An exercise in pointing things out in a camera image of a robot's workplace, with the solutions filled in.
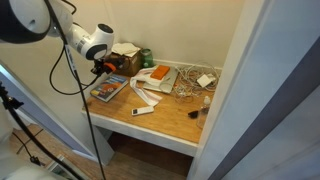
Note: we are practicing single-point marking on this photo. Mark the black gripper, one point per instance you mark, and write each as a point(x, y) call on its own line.
point(108, 65)

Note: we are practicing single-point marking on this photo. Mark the colourful hardcover book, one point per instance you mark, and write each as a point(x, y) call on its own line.
point(109, 87)

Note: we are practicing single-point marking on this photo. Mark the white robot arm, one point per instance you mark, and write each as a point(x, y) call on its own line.
point(28, 21)

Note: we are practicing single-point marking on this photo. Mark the brown cardboard box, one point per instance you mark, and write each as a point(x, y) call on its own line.
point(131, 65)

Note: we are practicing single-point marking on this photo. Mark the white papers on box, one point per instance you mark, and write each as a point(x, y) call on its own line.
point(127, 49)

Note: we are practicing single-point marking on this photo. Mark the white folded cloth bag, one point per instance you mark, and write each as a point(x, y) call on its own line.
point(149, 97)

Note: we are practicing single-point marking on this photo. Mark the orange notebook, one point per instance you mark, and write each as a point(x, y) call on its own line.
point(160, 72)

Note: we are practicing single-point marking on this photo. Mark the white remote control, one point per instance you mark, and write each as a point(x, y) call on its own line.
point(142, 110)

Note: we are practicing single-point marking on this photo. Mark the white power adapter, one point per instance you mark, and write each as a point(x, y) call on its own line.
point(205, 80)

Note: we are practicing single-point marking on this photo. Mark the black sunglasses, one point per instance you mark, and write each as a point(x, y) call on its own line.
point(197, 113)

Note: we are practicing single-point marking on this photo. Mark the black tripod stand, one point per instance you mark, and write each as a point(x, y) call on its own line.
point(12, 167)

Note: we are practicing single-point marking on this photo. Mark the clear plastic bottle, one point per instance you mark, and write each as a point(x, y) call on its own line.
point(206, 104)

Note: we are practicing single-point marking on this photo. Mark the framed picture on floor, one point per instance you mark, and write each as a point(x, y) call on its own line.
point(56, 168)

